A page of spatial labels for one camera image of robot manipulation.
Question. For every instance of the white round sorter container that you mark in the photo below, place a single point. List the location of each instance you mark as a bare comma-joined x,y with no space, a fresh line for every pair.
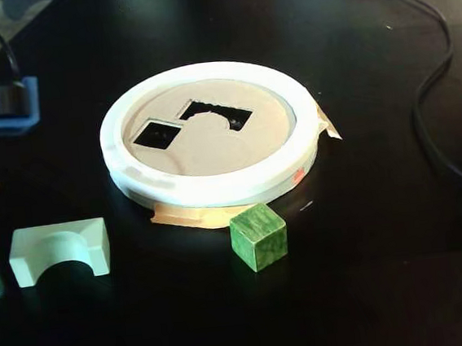
216,190

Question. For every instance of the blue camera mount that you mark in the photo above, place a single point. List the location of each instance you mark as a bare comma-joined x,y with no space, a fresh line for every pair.
31,114

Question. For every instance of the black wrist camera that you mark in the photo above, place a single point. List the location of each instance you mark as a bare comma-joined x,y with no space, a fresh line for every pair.
3,98

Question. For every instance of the pale green arch block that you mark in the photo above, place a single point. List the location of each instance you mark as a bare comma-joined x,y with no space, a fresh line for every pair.
94,243

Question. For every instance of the green wooden cube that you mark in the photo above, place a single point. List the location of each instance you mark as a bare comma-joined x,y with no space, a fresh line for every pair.
257,236

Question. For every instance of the tan tape strip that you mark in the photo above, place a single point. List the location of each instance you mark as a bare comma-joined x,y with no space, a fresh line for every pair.
329,126
186,218

